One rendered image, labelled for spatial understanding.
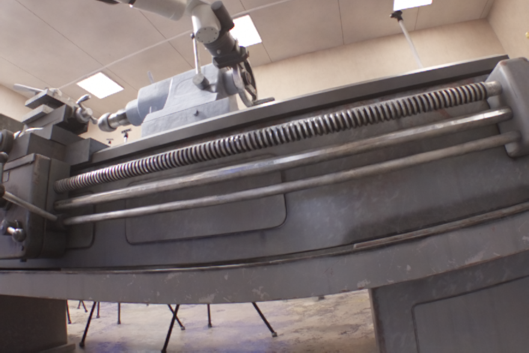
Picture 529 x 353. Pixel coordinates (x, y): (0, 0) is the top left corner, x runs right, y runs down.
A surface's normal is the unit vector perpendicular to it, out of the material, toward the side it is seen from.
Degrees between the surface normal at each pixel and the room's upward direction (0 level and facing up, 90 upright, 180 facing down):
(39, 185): 90
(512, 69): 90
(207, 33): 172
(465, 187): 90
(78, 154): 90
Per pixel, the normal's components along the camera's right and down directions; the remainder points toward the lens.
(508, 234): -0.26, -0.31
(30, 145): 0.96, -0.21
